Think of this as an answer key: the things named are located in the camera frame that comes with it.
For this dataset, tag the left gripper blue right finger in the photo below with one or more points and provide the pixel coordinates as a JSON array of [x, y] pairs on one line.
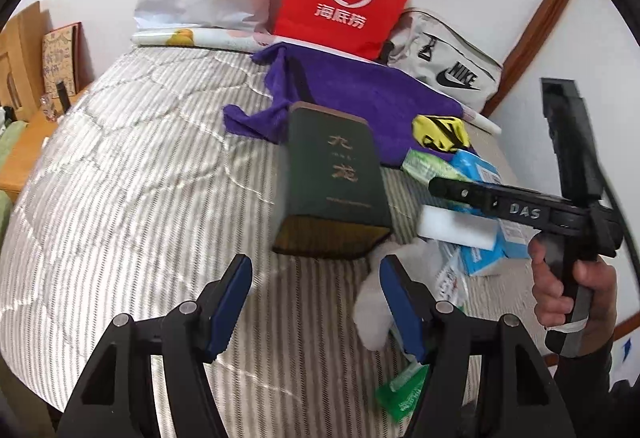
[[412, 308]]

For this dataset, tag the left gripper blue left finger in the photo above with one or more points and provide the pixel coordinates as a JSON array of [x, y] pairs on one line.
[[221, 303]]

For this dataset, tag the green snack packet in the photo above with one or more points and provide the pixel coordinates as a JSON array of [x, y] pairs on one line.
[[399, 397]]

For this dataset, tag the white fluffy sock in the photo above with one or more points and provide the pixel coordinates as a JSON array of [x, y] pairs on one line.
[[423, 262]]

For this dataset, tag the white foam sponge block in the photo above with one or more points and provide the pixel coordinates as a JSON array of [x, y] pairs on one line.
[[455, 227]]

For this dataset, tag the dark green tea box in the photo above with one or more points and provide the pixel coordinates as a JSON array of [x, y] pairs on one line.
[[331, 200]]

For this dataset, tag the light green tissue pack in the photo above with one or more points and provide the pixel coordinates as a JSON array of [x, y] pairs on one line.
[[423, 167]]

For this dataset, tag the purple towel cloth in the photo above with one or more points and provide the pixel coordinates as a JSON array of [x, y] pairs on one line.
[[402, 113]]

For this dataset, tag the grey Nike pouch bag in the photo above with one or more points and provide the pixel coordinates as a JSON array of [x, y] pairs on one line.
[[430, 51]]

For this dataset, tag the rolled white patterned mat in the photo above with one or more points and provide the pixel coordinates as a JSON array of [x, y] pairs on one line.
[[252, 42]]

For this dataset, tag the brown patterned gift box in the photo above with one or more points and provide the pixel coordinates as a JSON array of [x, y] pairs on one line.
[[60, 59]]

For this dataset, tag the wooden headboard furniture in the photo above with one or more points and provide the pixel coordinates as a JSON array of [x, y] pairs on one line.
[[21, 92]]

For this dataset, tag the brown wooden door frame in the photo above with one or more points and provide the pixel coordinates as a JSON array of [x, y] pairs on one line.
[[536, 33]]

